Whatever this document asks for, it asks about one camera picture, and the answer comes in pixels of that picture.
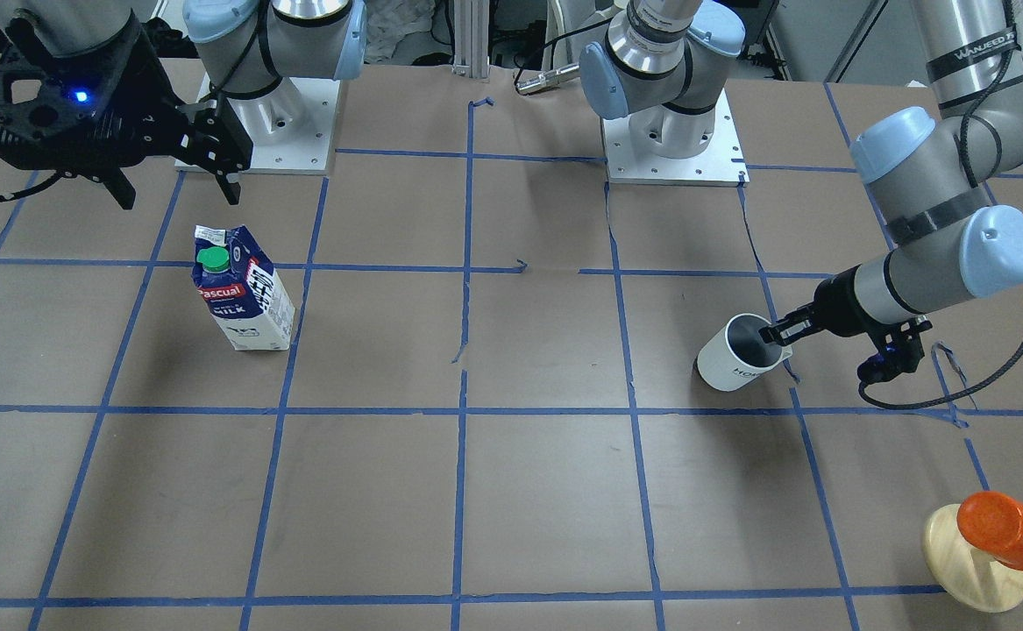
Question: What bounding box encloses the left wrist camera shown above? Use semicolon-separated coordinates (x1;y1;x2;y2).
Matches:
856;315;933;385

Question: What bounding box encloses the aluminium frame post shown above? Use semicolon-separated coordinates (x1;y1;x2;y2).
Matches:
451;0;491;82

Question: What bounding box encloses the white mug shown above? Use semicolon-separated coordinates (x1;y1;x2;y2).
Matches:
694;313;792;392

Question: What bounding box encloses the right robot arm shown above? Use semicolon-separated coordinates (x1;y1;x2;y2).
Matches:
0;1;367;210

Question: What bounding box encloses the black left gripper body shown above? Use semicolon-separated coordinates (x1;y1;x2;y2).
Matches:
811;266;879;339

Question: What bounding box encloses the blue white milk carton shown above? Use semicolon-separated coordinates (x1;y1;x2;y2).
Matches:
191;226;295;351

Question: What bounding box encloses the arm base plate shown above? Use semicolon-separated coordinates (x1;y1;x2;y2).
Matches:
174;74;340;175
601;91;750;187

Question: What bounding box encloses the orange mug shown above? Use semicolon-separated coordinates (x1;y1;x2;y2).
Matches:
957;491;1023;571

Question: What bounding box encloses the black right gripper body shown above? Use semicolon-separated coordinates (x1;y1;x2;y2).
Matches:
0;18;214;172

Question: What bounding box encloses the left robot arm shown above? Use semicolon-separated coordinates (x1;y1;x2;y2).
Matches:
578;1;1023;346

